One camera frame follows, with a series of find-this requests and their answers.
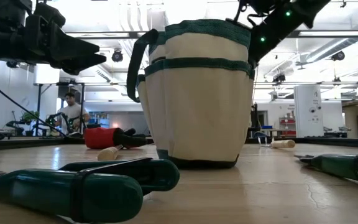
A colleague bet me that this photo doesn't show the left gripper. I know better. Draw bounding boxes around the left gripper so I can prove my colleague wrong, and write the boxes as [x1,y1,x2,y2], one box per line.
[9,15,107,76]

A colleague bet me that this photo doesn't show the red black gardening gloves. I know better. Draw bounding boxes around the red black gardening gloves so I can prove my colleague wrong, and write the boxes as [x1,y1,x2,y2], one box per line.
[83,126,149,150]

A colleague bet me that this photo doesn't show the wooden handled metal trowel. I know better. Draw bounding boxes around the wooden handled metal trowel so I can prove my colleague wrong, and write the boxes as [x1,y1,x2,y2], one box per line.
[97,144,124,162]

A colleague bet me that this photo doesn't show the beige green-trimmed gardening bag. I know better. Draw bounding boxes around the beige green-trimmed gardening bag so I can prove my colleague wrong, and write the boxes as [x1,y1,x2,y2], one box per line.
[126,19,256,170]

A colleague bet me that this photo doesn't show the wooden handled hand rake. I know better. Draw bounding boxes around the wooden handled hand rake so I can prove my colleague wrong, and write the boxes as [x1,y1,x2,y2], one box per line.
[257,136,296,149]

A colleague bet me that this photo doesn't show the green handled pruning shears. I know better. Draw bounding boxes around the green handled pruning shears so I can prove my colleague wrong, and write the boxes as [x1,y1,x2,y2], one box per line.
[293,152,358,188]
[0,157,181,224]

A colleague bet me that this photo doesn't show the person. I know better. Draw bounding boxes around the person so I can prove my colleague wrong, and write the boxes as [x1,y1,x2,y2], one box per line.
[54,91,91,136]

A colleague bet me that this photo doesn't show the background robot arms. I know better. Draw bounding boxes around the background robot arms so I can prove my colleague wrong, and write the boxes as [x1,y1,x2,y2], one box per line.
[44,112,85,135]

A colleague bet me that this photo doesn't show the background green plant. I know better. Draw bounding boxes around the background green plant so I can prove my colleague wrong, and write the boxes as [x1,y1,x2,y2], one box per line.
[21,110,40,124]

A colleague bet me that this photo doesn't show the white pillar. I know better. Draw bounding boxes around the white pillar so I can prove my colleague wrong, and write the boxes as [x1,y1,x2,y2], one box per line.
[293,84,333,139]

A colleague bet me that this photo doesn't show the red background shelf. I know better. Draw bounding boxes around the red background shelf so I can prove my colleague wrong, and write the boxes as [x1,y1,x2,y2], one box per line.
[279,115,297,137]

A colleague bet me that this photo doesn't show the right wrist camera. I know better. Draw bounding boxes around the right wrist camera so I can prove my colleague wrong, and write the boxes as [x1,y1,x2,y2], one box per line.
[235,0,291,26]

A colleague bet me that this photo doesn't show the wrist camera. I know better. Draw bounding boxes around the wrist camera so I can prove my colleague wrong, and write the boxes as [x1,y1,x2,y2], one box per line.
[235,0,291,26]
[26,1,67,29]

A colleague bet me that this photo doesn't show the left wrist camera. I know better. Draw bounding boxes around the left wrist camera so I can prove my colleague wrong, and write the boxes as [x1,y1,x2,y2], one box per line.
[26,1,67,29]

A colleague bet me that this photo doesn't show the black background stand frame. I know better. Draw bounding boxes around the black background stand frame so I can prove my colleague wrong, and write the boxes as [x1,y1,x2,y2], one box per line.
[33,82,86,137]

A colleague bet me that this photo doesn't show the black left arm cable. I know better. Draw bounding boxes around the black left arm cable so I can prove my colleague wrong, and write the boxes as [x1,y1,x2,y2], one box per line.
[0,70,68,138]

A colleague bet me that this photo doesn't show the black aluminium table frame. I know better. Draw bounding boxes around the black aluminium table frame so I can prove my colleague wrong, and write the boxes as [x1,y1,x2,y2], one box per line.
[0,136,358,152]

